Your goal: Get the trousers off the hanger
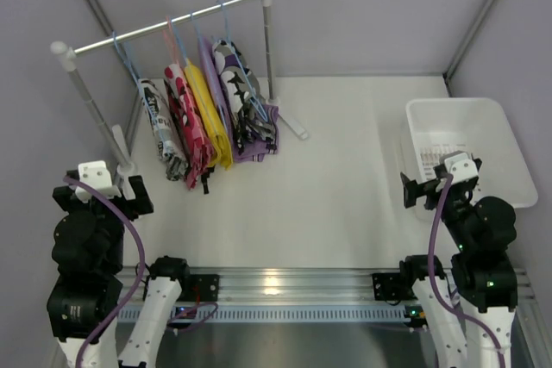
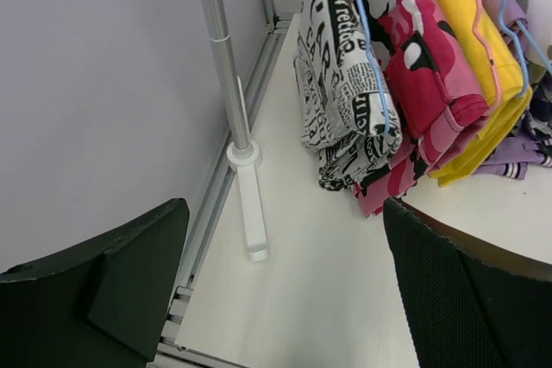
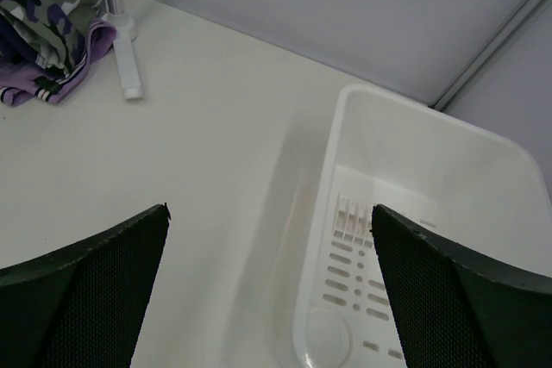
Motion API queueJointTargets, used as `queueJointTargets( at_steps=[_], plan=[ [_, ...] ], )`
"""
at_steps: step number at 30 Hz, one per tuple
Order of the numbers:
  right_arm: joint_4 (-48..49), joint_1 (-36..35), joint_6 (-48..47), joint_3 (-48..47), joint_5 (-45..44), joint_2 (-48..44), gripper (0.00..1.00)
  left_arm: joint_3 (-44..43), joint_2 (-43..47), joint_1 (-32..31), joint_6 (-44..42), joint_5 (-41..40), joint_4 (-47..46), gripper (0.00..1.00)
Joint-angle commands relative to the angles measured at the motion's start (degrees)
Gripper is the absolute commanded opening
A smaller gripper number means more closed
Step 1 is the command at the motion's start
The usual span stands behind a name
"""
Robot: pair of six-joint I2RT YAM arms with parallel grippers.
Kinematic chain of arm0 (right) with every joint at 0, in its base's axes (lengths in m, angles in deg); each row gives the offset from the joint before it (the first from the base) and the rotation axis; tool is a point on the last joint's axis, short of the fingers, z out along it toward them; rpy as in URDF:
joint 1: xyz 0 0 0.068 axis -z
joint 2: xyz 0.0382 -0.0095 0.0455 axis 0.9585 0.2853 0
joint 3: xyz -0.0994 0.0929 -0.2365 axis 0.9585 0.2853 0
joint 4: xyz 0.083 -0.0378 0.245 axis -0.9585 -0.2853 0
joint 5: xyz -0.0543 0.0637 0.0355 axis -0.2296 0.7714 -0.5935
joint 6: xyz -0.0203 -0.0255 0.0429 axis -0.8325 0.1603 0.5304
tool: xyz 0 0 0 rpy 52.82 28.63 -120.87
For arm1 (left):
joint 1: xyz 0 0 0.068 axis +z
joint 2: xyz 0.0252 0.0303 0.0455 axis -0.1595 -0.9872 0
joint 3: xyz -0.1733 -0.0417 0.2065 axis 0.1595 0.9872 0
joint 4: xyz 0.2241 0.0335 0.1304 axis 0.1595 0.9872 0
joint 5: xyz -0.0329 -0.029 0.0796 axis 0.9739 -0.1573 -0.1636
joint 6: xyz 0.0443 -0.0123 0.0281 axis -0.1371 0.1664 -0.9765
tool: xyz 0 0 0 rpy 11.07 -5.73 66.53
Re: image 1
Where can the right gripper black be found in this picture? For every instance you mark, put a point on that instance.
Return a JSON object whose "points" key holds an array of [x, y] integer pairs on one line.
{"points": [[425, 190]]}

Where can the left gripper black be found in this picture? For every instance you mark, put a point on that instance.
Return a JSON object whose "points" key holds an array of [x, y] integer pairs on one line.
{"points": [[141, 195]]}

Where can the black white newspaper print trousers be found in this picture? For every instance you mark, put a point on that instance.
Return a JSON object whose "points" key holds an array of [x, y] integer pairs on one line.
{"points": [[166, 138]]}

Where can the pink camouflage trousers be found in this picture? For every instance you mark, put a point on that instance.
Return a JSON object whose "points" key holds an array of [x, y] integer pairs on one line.
{"points": [[196, 143]]}

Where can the pink wire hanger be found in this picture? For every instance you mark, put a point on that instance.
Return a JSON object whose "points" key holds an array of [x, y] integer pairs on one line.
{"points": [[175, 45]]}

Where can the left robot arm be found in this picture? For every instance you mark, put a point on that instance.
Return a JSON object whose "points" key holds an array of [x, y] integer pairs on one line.
{"points": [[86, 300]]}

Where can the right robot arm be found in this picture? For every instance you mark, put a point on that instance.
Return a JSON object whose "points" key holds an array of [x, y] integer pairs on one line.
{"points": [[465, 283]]}

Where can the yellow trousers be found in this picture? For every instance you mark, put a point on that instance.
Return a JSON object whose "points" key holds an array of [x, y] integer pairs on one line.
{"points": [[223, 153]]}

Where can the lilac purple trousers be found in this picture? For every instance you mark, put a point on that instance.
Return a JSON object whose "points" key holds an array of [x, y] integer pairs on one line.
{"points": [[254, 153]]}

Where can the purple grey camouflage trousers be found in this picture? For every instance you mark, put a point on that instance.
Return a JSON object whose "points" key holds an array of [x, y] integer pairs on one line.
{"points": [[247, 125]]}

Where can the blue hanger with yellow trousers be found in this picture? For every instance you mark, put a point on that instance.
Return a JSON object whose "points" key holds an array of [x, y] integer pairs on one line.
{"points": [[205, 103]]}

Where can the blue hanger with camo trousers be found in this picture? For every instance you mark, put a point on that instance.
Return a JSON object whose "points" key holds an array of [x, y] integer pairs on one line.
{"points": [[254, 99]]}

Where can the blue hanger with lilac trousers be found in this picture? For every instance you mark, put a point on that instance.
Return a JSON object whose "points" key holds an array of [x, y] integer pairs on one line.
{"points": [[212, 79]]}

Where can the white silver clothes rack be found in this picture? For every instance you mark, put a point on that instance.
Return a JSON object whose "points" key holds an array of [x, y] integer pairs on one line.
{"points": [[67, 58]]}

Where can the white plastic basket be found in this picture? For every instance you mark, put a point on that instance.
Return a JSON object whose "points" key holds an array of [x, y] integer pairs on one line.
{"points": [[434, 127]]}

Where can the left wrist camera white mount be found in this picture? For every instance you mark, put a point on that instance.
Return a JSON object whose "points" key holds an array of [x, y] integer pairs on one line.
{"points": [[96, 175]]}

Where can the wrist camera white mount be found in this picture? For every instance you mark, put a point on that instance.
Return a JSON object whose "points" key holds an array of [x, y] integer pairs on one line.
{"points": [[96, 175], [457, 167]]}

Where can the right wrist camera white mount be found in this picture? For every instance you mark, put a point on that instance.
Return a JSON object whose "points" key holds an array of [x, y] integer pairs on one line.
{"points": [[457, 167]]}

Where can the grey slotted cable duct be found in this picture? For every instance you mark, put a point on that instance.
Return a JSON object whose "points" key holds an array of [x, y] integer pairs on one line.
{"points": [[295, 314]]}

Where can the aluminium mounting rail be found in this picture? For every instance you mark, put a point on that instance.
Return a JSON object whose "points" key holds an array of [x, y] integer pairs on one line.
{"points": [[293, 286]]}

